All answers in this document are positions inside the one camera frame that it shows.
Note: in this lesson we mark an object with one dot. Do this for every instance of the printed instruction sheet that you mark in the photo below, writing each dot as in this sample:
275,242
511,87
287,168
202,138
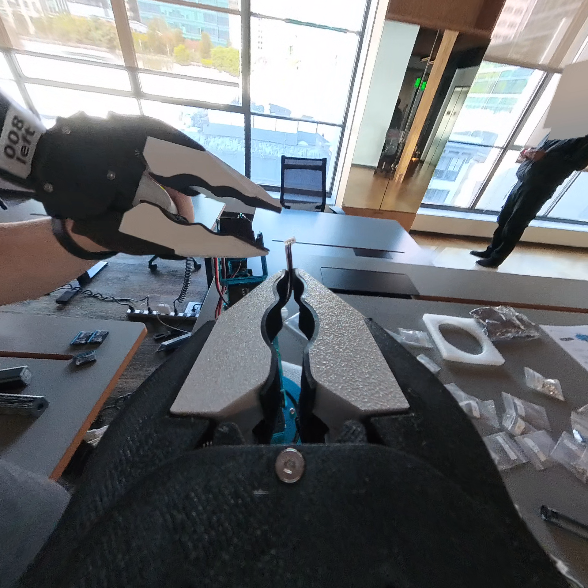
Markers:
569,344

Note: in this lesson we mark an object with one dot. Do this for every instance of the pile of small plastic bags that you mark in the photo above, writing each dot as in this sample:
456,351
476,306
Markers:
514,418

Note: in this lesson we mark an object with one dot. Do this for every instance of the black power adapter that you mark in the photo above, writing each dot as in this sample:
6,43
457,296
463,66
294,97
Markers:
68,295

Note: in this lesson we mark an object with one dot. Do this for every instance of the grey desk wooden edge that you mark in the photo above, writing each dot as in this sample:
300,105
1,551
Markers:
330,229
55,436

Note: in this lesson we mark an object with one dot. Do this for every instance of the person's left hand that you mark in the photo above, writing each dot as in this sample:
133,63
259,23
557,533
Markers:
183,206

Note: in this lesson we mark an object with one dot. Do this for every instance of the person's left forearm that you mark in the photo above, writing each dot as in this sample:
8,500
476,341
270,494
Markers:
36,262

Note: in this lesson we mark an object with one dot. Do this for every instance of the crumpled antistatic bag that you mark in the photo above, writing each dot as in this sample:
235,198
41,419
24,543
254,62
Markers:
505,321

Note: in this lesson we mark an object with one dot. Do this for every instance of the small blue circuit board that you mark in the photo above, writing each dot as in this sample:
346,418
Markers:
80,338
99,336
85,358

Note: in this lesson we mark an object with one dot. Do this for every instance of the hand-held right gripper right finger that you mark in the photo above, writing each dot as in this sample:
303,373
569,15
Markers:
358,363

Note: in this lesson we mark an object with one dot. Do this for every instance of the white power strip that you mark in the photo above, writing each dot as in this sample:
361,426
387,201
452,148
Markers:
156,313

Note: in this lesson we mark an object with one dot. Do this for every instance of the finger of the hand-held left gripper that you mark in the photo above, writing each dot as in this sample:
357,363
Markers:
160,234
193,160

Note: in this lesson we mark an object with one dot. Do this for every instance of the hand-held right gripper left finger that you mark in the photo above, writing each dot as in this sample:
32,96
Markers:
225,363

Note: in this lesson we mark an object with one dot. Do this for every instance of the person's dark shirt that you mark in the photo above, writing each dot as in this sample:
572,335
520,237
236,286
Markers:
27,505

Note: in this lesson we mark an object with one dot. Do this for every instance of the white foam frame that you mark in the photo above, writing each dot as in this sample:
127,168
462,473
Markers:
432,330

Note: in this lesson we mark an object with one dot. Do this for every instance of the blue toy robot arm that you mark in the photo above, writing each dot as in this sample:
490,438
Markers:
239,275

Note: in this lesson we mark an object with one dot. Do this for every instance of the black mesh office chair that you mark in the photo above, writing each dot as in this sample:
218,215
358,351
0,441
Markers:
303,183

